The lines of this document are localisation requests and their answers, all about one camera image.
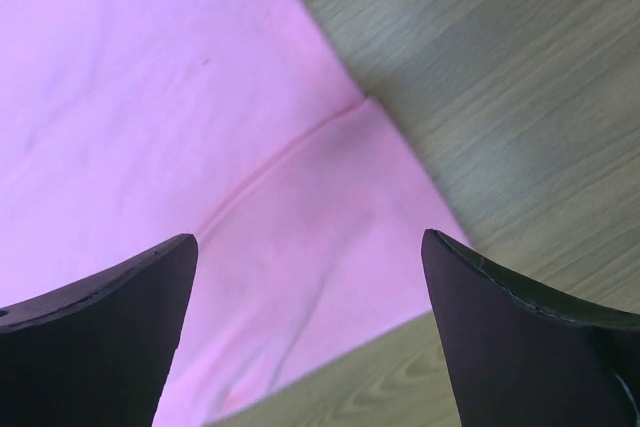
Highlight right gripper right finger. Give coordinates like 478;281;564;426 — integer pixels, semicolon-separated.
421;229;639;427

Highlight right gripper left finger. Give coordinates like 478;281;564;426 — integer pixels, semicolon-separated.
1;234;198;426

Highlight pink t shirt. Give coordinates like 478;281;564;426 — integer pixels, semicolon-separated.
1;0;462;426

